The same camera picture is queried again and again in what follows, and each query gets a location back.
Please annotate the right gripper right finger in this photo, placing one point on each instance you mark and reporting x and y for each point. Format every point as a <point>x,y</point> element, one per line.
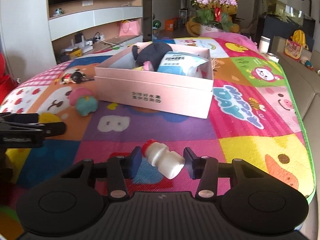
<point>205,169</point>

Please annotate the white yogurt bottle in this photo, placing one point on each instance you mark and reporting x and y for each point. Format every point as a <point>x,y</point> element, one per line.
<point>168,163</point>

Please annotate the dark fish tank cabinet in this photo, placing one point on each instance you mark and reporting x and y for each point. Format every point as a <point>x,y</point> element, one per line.
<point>280,19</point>

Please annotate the black plush toy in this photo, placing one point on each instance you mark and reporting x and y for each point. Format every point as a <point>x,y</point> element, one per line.
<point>154,53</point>

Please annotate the orange paper bag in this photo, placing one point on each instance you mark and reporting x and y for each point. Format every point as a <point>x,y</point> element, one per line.
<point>170,24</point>

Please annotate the white thermos cup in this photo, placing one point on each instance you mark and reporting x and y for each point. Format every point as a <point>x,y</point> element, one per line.
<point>264,45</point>

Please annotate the yellow bear plush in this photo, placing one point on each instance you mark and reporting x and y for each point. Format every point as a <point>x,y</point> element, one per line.
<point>195,25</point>

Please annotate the pink cardboard box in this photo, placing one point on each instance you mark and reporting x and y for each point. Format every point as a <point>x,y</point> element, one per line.
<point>117,81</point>

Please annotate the pink green plush doll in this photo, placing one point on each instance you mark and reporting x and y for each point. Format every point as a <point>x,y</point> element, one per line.
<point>83,100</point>

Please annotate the black hair doll figure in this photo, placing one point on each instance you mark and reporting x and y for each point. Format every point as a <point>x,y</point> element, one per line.
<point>76,77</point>

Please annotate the red cartoon gift bag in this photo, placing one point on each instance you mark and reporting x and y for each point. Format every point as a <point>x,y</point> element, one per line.
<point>293,50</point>

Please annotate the beige sofa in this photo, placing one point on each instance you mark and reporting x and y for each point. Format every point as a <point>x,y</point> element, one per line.
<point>304,84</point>

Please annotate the white wood TV cabinet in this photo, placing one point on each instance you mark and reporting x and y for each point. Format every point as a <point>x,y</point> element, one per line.
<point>68,18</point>

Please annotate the purple orchid flower pot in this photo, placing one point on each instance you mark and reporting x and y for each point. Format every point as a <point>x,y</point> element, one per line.
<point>215,12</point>

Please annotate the blue tissue pack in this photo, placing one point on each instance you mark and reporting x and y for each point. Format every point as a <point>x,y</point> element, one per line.
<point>178,63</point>

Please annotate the yellow backpack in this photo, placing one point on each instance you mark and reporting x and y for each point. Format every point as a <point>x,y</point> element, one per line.
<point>299,38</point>

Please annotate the yellow pudding toy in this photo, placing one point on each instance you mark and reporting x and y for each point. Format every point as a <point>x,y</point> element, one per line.
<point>147,66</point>

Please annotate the pink gift bag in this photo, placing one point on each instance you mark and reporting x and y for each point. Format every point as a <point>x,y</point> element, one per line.
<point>129,28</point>

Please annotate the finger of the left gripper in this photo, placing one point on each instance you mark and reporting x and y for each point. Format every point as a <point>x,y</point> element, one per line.
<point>27,126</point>

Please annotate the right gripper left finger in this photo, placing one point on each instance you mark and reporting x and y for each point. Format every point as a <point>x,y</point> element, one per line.
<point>119,169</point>

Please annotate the colourful cartoon play mat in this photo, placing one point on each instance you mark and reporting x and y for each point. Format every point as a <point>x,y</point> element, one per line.
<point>253,116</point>

